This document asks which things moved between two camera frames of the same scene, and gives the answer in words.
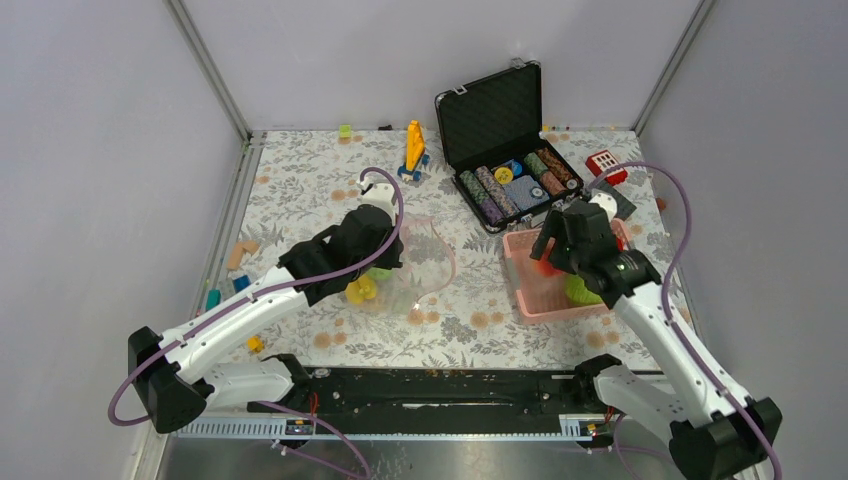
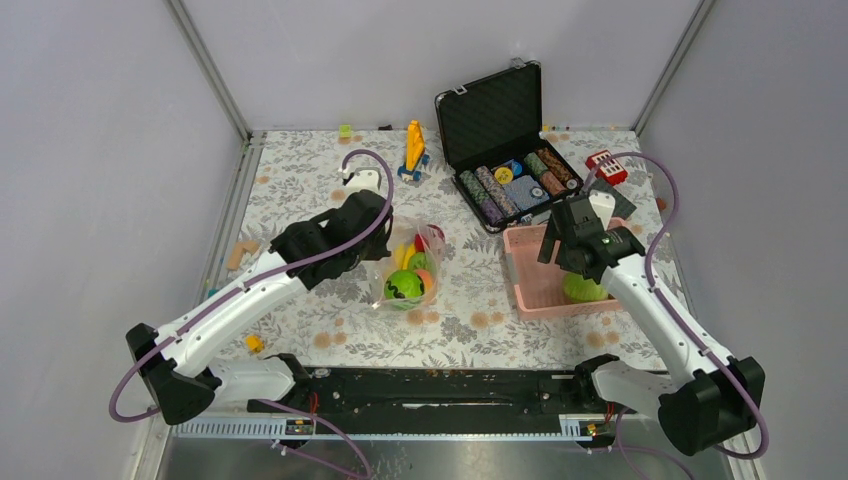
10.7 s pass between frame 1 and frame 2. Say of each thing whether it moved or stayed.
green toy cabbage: stayed
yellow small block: stayed
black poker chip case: stayed
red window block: stayed
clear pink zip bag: moved
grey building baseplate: stayed
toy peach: moved
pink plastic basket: stayed
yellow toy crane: stayed
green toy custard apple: moved
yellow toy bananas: moved
